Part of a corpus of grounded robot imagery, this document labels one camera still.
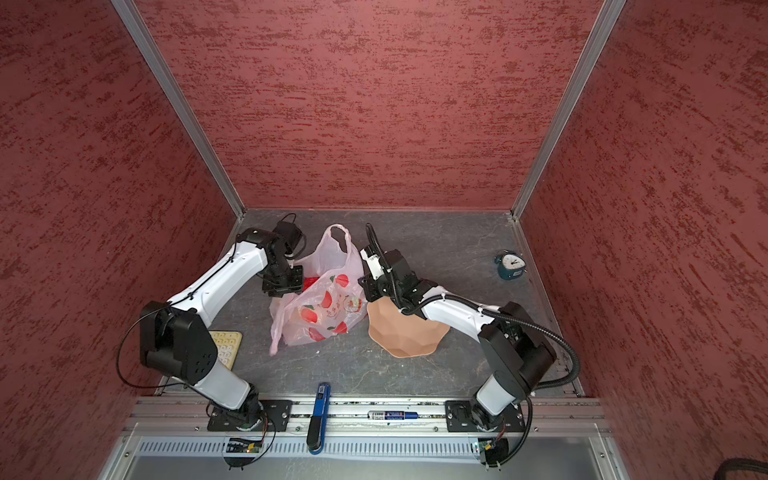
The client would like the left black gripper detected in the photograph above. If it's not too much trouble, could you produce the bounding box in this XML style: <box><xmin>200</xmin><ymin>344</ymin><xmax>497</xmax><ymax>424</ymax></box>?
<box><xmin>261</xmin><ymin>256</ymin><xmax>305</xmax><ymax>296</ymax></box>

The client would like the fake red orange fruit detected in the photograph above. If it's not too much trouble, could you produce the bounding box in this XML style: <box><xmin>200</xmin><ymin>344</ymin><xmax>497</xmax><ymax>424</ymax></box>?
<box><xmin>303</xmin><ymin>277</ymin><xmax>319</xmax><ymax>291</ymax></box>

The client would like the pink scalloped plastic bowl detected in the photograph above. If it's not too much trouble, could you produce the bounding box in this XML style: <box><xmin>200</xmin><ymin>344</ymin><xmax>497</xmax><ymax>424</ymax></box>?
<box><xmin>367</xmin><ymin>298</ymin><xmax>450</xmax><ymax>359</ymax></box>

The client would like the pink fruit-print plastic bag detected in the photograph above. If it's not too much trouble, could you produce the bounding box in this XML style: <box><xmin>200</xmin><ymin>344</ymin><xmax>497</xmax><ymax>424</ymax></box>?
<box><xmin>269</xmin><ymin>224</ymin><xmax>367</xmax><ymax>356</ymax></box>

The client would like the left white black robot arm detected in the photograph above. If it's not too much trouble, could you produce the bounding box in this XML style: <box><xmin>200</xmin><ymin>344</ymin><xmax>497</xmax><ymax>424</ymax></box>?
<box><xmin>131</xmin><ymin>220</ymin><xmax>306</xmax><ymax>432</ymax></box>

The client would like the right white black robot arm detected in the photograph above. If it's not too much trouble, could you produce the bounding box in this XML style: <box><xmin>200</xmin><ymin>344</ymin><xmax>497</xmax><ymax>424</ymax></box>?
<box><xmin>358</xmin><ymin>257</ymin><xmax>581</xmax><ymax>431</ymax></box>

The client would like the yellow calculator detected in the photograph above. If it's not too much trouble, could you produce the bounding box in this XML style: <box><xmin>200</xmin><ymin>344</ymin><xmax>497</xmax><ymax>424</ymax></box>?
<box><xmin>210</xmin><ymin>331</ymin><xmax>243</xmax><ymax>370</ymax></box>

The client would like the small teal alarm clock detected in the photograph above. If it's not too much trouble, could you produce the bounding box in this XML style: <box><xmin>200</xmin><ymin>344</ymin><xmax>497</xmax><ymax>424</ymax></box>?
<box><xmin>494</xmin><ymin>250</ymin><xmax>527</xmax><ymax>281</ymax></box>

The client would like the blue marker pen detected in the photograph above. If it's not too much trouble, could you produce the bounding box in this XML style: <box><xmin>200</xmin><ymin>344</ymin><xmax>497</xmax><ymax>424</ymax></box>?
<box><xmin>367</xmin><ymin>410</ymin><xmax>419</xmax><ymax>421</ymax></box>

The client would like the blue black handheld tool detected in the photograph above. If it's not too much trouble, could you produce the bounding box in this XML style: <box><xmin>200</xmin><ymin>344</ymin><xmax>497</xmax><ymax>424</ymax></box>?
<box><xmin>306</xmin><ymin>382</ymin><xmax>331</xmax><ymax>455</ymax></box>

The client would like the left small circuit board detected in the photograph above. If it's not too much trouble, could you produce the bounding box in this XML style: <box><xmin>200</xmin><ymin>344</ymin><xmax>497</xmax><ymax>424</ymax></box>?
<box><xmin>225</xmin><ymin>437</ymin><xmax>264</xmax><ymax>455</ymax></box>

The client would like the small circuit board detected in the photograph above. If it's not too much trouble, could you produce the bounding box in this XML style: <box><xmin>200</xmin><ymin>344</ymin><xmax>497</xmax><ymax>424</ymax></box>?
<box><xmin>477</xmin><ymin>438</ymin><xmax>509</xmax><ymax>468</ymax></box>
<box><xmin>225</xmin><ymin>437</ymin><xmax>264</xmax><ymax>455</ymax></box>

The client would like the right small circuit board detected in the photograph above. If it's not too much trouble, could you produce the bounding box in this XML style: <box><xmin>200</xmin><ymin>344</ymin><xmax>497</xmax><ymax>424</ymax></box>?
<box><xmin>477</xmin><ymin>438</ymin><xmax>509</xmax><ymax>468</ymax></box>

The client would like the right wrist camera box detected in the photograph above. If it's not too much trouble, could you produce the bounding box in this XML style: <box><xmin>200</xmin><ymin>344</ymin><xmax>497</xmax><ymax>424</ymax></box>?
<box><xmin>360</xmin><ymin>246</ymin><xmax>412</xmax><ymax>280</ymax></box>

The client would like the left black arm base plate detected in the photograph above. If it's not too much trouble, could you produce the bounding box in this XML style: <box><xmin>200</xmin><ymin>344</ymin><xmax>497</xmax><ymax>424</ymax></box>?
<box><xmin>207</xmin><ymin>399</ymin><xmax>293</xmax><ymax>434</ymax></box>

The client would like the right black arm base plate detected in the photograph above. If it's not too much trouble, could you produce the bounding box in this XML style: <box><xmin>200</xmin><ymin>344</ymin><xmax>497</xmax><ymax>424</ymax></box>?
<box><xmin>444</xmin><ymin>400</ymin><xmax>525</xmax><ymax>433</ymax></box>

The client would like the aluminium front rail frame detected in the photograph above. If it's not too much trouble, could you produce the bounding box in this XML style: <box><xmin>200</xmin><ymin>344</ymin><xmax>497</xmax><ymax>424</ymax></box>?
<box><xmin>100</xmin><ymin>394</ymin><xmax>628</xmax><ymax>479</ymax></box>

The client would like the left aluminium corner post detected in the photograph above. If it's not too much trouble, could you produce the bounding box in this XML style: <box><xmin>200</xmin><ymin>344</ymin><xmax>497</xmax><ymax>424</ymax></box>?
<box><xmin>111</xmin><ymin>0</ymin><xmax>247</xmax><ymax>220</ymax></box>

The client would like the aluminium corner post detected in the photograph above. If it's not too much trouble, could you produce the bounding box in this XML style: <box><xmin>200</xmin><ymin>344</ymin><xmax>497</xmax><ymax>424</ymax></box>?
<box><xmin>511</xmin><ymin>0</ymin><xmax>626</xmax><ymax>222</ymax></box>
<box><xmin>111</xmin><ymin>0</ymin><xmax>247</xmax><ymax>220</ymax></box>

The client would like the right aluminium corner post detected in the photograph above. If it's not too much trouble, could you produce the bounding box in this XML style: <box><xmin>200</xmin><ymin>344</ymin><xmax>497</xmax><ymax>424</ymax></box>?
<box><xmin>511</xmin><ymin>0</ymin><xmax>626</xmax><ymax>222</ymax></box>

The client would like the black cable bottom right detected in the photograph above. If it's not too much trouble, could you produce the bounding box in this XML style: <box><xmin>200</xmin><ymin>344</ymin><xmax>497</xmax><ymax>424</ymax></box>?
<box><xmin>712</xmin><ymin>457</ymin><xmax>768</xmax><ymax>480</ymax></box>

